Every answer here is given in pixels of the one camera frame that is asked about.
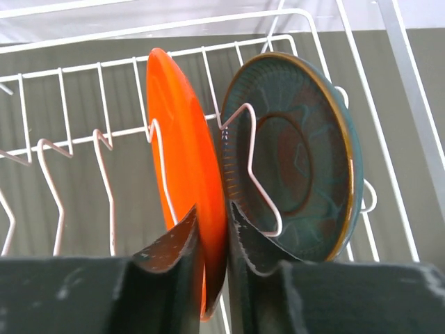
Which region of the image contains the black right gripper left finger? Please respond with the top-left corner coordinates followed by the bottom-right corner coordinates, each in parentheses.
top-left (1, 209), bottom-right (203, 333)

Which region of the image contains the orange plate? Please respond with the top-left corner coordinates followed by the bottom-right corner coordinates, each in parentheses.
top-left (147, 48), bottom-right (227, 321)

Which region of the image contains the black plate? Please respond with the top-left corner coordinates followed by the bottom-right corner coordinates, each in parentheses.
top-left (220, 52), bottom-right (364, 262)

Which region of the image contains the white wire dish rack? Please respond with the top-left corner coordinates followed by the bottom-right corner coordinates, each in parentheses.
top-left (0, 0), bottom-right (445, 334)

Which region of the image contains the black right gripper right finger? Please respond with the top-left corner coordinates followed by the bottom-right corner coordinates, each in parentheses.
top-left (229, 202), bottom-right (444, 334)

